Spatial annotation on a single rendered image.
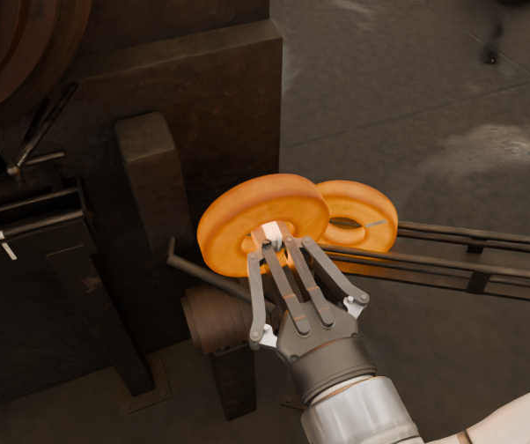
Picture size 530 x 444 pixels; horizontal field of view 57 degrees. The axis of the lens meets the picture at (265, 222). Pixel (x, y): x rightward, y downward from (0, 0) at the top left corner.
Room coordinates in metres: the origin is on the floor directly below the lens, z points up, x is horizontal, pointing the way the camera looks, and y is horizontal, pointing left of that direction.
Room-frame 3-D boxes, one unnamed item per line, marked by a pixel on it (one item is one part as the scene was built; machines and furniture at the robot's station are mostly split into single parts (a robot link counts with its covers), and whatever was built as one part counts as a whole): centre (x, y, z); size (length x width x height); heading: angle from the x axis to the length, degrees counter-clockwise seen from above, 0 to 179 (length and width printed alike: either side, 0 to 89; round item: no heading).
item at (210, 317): (0.45, 0.04, 0.27); 0.22 x 0.13 x 0.53; 111
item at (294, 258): (0.27, -0.04, 0.84); 0.11 x 0.01 x 0.04; 19
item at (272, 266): (0.26, -0.02, 0.84); 0.11 x 0.01 x 0.04; 22
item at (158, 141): (0.55, 0.18, 0.68); 0.11 x 0.08 x 0.24; 21
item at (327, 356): (0.20, -0.05, 0.84); 0.09 x 0.08 x 0.07; 20
